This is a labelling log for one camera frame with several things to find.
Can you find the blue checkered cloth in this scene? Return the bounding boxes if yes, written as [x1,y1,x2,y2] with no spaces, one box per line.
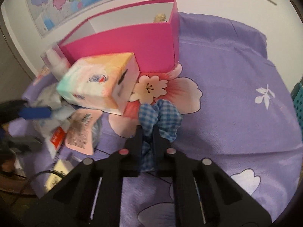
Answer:
[139,100,182,172]

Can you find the pastel tissue box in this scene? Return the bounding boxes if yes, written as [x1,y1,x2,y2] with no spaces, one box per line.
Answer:
[56,52,140,115]

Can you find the pink labelled wipes packet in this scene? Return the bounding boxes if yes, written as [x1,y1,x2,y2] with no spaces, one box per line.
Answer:
[65,108,103,156]

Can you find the white spray bottle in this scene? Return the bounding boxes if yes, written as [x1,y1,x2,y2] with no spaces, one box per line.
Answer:
[41,44,71,81]

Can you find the purple floral bed sheet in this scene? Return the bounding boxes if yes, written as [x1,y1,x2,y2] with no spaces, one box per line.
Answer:
[8,11,303,227]

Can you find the pink cardboard storage box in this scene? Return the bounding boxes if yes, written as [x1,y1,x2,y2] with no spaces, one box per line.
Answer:
[58,0,179,73]

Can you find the beige plush toy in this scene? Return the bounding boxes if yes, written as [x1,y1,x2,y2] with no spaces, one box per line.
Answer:
[154,13,167,23]

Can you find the black cable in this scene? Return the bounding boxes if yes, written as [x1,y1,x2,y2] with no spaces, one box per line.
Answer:
[0,169,67,201]

